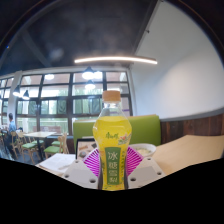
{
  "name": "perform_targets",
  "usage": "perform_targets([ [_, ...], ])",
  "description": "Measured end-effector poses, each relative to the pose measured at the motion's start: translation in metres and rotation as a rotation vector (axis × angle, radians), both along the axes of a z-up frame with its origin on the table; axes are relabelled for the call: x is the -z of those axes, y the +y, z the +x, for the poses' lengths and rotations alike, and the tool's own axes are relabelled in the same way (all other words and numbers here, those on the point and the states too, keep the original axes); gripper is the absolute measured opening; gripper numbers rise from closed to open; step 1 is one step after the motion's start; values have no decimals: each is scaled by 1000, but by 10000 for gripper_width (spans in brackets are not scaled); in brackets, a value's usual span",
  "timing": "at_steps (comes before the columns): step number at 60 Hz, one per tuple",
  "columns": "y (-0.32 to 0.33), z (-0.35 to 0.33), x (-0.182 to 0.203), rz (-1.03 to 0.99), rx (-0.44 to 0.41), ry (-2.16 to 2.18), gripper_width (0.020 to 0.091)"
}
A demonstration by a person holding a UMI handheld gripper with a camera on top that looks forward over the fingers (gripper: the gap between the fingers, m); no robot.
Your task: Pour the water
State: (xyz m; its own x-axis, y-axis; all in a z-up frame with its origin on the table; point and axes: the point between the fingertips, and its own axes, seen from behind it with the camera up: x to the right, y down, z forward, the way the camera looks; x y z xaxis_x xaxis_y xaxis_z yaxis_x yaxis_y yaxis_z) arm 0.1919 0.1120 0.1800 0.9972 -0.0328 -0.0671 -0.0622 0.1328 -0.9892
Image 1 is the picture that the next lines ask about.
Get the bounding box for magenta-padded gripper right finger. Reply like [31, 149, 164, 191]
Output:
[125, 146, 167, 190]

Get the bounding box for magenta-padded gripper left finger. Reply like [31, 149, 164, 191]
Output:
[63, 148, 101, 190]

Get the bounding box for yellow drink bottle orange cap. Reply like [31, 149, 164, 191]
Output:
[92, 89, 133, 191]

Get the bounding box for white footed bowl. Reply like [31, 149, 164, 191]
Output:
[129, 143, 157, 158]

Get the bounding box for white paper sheets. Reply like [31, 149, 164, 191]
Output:
[39, 152, 77, 174]

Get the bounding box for green upholstered bench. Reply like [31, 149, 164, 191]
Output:
[72, 114, 162, 148]

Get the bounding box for wooden dining table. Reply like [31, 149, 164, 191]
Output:
[22, 131, 57, 158]

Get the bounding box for wooden chairs with green seats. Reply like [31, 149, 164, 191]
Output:
[0, 128, 69, 164]

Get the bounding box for person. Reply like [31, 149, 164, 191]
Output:
[4, 112, 18, 158]

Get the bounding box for black pendant lamps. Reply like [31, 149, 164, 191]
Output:
[12, 66, 101, 101]

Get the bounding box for curved linear ceiling light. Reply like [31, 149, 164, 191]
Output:
[73, 55, 158, 66]

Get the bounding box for dark-framed window wall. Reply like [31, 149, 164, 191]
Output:
[0, 70, 134, 134]

